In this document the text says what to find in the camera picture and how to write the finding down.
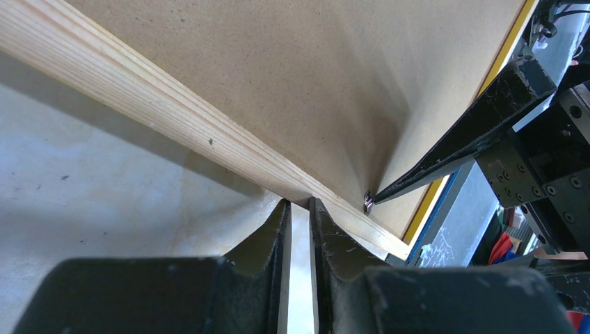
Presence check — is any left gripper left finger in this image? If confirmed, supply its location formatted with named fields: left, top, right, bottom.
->
left=14, top=200, right=292, bottom=333

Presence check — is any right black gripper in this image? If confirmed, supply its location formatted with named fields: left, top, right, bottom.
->
left=373, top=55, right=589, bottom=315

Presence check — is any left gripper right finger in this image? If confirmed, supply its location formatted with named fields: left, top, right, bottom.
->
left=309, top=198, right=573, bottom=333

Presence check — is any yellow wooden photo frame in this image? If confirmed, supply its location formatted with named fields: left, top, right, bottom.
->
left=1, top=1, right=536, bottom=259

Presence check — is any small metal frame clip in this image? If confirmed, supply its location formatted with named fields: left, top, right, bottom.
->
left=363, top=191, right=374, bottom=216

